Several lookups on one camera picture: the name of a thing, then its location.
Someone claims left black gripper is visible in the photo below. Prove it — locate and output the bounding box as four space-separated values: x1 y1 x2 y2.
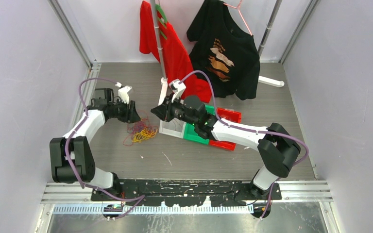
108 98 140 124

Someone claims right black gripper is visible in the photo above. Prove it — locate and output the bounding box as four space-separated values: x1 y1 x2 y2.
151 93 197 127

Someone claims colourful wire bundle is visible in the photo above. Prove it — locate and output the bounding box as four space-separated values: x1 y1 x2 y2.
122 111 159 147

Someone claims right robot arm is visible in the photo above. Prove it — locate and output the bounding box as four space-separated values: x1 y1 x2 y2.
151 95 301 200

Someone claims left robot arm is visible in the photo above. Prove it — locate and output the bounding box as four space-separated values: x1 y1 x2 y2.
50 86 140 200

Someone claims white plastic bin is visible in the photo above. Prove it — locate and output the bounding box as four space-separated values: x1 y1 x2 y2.
159 119 186 139

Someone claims metal clothes rack pole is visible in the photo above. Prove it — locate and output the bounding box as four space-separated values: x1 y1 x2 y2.
150 0 168 82

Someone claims green plastic bin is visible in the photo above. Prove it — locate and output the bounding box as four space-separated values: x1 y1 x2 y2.
183 104 216 145

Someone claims red t-shirt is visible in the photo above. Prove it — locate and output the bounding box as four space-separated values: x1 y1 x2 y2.
139 1 211 103

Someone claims red plastic bin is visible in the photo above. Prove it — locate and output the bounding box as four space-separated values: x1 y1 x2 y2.
208 107 242 151

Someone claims black printed t-shirt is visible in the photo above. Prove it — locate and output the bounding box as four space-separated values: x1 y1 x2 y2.
186 0 260 100

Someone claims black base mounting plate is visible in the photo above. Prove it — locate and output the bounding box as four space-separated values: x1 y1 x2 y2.
91 179 282 207

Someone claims green clothes hanger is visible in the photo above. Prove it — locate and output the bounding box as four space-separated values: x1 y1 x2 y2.
155 4 168 40

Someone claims pink clothes hanger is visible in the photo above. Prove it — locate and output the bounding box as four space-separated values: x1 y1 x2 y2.
223 0 253 36

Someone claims right metal rack pole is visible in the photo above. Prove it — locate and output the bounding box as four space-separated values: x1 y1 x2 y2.
258 0 282 56

